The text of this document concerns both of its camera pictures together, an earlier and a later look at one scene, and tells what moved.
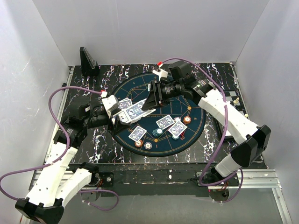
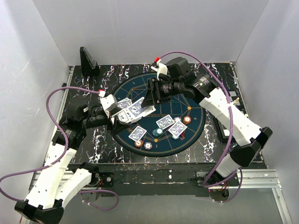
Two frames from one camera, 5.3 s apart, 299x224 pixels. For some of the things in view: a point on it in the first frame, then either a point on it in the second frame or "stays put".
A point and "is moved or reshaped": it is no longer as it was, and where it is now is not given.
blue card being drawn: [137, 109] is moved or reshaped
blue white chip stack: [147, 145] stays put
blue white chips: [177, 119] stays put
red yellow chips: [187, 119] stays put
